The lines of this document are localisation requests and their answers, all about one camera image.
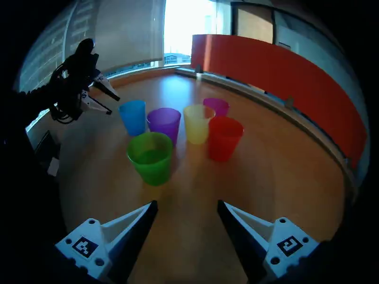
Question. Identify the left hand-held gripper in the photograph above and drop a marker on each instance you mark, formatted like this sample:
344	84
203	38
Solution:
77	77

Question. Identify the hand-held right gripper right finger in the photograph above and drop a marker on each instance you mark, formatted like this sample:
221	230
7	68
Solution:
281	241

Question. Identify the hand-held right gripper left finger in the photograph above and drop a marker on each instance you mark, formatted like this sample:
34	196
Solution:
99	241

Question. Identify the blue plastic cup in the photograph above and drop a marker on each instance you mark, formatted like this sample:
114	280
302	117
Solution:
133	117

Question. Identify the purple plastic cup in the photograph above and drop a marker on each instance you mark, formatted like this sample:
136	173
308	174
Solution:
164	124

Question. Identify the green plastic cup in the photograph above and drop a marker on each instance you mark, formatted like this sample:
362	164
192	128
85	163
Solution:
151	159

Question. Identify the yellow plastic cup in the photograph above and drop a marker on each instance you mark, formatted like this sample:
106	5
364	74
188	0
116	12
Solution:
196	125

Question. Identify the red plastic cup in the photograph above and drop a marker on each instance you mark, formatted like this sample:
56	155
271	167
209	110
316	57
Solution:
222	139

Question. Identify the magenta plastic cup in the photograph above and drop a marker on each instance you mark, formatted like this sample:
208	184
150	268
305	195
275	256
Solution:
219	107

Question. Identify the red desk screen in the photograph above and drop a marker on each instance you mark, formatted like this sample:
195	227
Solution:
284	88

